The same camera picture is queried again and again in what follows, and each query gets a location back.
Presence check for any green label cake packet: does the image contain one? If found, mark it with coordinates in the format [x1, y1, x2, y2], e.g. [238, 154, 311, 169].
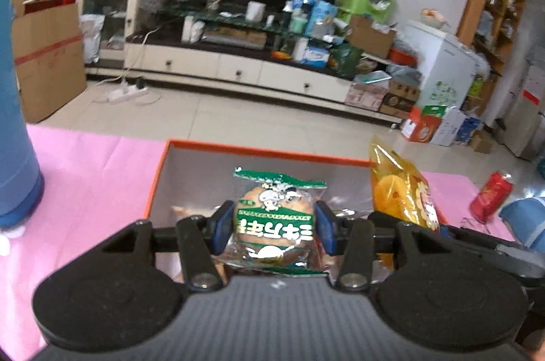
[225, 166, 328, 276]

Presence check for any orange cardboard box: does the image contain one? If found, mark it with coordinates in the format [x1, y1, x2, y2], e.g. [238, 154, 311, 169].
[144, 138, 448, 285]

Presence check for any white tv stand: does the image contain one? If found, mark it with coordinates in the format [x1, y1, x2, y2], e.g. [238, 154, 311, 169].
[84, 9, 406, 120]

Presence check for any red soda can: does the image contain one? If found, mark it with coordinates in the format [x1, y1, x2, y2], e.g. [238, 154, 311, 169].
[469, 170, 514, 224]

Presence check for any white power strip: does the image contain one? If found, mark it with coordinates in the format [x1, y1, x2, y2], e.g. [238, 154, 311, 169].
[106, 84, 151, 104]

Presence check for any fruit basket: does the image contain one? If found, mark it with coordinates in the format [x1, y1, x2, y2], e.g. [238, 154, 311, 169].
[421, 8, 449, 28]

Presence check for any white mug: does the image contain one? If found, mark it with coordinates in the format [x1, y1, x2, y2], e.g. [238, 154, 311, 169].
[246, 1, 266, 22]

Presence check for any pink tablecloth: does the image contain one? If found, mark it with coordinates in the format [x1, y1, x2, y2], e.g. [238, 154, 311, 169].
[0, 124, 525, 361]

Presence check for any wooden bookshelf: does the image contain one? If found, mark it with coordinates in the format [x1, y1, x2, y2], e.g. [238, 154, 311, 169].
[455, 0, 527, 111]

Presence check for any open cardboard box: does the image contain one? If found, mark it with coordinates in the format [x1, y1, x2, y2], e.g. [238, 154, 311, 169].
[348, 15, 398, 60]

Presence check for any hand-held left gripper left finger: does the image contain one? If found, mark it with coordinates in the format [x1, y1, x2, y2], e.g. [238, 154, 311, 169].
[100, 201, 236, 292]

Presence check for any orange green gift carton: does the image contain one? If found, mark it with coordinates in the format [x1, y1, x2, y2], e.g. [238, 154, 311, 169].
[402, 105, 449, 144]

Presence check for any large cardboard box red tape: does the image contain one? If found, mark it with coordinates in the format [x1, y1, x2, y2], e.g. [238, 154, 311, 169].
[12, 2, 88, 124]

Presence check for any white chest freezer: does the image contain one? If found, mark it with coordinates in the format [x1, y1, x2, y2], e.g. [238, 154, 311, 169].
[400, 20, 478, 111]

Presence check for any golden yellow snack packet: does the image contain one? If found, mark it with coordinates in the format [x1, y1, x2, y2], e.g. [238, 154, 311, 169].
[368, 135, 442, 272]

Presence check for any blue thermos flask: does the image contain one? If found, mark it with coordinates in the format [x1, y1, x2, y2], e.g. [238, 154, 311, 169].
[0, 0, 46, 230]

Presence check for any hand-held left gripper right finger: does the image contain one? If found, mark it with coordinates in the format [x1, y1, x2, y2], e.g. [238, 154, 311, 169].
[314, 201, 450, 292]

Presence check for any white glass door cabinet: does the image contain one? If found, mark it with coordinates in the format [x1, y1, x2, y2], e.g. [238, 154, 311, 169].
[76, 0, 142, 64]

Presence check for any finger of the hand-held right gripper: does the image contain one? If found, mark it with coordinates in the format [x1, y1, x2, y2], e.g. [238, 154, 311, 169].
[367, 211, 401, 231]

